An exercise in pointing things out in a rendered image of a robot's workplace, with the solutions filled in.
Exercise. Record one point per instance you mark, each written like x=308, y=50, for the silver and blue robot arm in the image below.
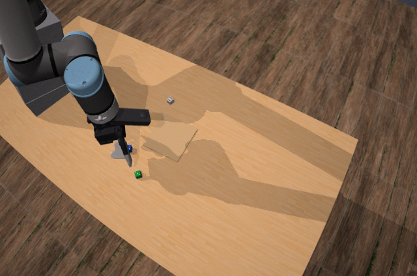
x=75, y=57

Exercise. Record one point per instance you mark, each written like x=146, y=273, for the green die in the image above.
x=138, y=174

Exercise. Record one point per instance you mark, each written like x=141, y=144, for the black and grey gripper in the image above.
x=106, y=134

